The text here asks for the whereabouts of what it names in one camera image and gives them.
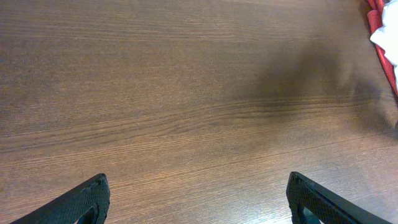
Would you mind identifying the red garment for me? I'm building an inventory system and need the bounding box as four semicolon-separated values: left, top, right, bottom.
367;0;397;95

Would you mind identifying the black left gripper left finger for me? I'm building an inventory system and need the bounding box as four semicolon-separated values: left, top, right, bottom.
11;174;110;224

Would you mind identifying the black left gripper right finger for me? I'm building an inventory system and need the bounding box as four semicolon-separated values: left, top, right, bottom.
286;172;389;224

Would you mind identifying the white t-shirt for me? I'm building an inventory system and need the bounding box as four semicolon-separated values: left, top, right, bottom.
370;0;397;90

